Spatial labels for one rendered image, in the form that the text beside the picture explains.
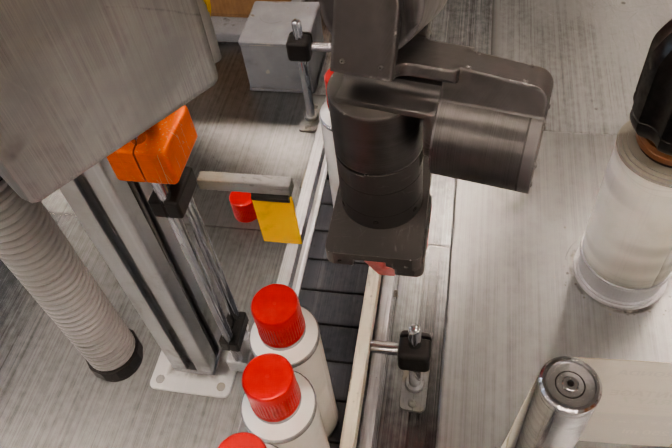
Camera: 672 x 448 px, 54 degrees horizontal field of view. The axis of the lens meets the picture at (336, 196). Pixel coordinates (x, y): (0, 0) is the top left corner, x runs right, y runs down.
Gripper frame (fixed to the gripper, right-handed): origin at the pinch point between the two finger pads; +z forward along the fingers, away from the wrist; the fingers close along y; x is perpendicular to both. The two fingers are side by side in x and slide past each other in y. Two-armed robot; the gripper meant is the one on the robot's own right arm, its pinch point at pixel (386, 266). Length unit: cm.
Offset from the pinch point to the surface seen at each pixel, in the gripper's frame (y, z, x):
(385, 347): -2.0, 10.6, 0.2
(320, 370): -9.0, 1.3, 3.9
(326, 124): 13.5, -2.2, 7.3
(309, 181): 12.9, 5.7, 9.9
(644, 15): 62, 20, -31
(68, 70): -13.3, -31.5, 8.2
